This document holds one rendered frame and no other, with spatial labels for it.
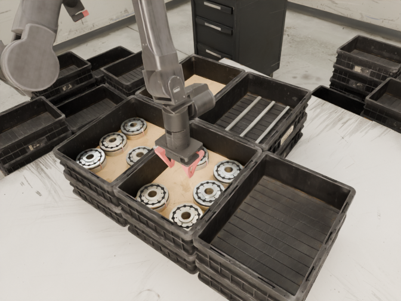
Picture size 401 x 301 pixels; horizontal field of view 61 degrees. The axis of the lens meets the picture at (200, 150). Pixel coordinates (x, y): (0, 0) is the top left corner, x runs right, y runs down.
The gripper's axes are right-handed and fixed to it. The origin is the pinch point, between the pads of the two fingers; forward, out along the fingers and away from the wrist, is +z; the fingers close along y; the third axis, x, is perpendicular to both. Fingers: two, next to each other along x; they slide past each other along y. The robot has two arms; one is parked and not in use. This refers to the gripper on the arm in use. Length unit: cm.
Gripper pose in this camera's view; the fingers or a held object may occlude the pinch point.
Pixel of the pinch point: (181, 169)
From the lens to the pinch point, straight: 87.5
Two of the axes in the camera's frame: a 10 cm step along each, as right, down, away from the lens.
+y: -8.0, -3.9, 4.7
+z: 0.3, 7.4, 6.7
